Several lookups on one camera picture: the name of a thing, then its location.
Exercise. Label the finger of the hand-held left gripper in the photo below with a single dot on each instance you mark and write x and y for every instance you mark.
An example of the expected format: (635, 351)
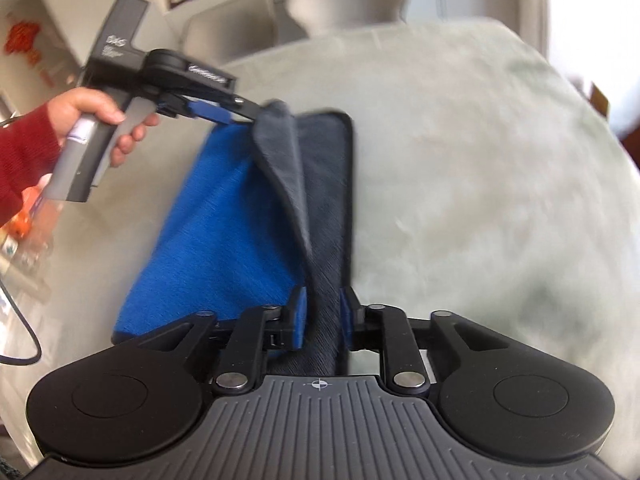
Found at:
(210, 111)
(247, 106)

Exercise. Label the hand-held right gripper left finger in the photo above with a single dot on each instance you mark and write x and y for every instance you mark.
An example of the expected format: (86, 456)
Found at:
(300, 320)

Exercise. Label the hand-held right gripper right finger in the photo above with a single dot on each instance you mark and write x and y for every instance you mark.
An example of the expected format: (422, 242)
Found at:
(345, 312)

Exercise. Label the blue and grey towel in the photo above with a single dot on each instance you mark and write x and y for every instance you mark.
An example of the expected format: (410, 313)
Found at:
(220, 220)

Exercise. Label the person's left forearm red sleeve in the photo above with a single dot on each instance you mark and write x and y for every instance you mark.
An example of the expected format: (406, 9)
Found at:
(20, 160)

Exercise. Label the person's left hand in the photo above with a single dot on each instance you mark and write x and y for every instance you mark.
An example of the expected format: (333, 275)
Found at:
(80, 102)

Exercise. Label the orange packet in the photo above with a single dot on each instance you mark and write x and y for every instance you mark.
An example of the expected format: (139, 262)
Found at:
(22, 225)

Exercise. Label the brown wooden furniture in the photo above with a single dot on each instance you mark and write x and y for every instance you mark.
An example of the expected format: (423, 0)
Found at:
(600, 100)

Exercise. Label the red wall decoration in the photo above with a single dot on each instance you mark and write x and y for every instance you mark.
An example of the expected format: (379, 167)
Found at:
(22, 42)

